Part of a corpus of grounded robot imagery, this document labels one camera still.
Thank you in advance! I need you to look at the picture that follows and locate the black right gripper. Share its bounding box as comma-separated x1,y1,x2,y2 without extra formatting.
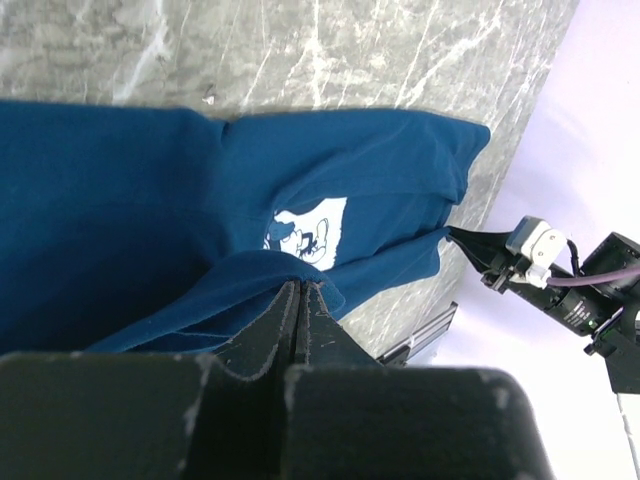
447,227,555,312

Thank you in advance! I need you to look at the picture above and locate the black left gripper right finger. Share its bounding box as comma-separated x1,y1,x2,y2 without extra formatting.
282,284,553,479

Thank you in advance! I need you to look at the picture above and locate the blue printed t-shirt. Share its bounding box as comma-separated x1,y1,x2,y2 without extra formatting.
1,101,490,353

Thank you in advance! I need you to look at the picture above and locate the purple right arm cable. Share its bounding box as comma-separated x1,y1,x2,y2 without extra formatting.
547,267,640,290

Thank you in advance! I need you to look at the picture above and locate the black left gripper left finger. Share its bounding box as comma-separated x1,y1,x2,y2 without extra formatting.
1,281,300,479

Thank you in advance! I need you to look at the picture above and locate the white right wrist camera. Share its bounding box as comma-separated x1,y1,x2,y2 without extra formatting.
506,216,567,288

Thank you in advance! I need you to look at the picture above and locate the aluminium frame rail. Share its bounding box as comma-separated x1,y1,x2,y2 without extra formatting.
377,302,458,368

